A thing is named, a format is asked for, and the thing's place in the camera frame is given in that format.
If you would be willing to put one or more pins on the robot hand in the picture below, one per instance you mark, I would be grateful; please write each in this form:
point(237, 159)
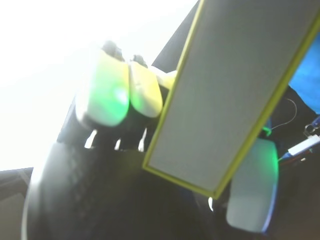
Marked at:
point(100, 190)

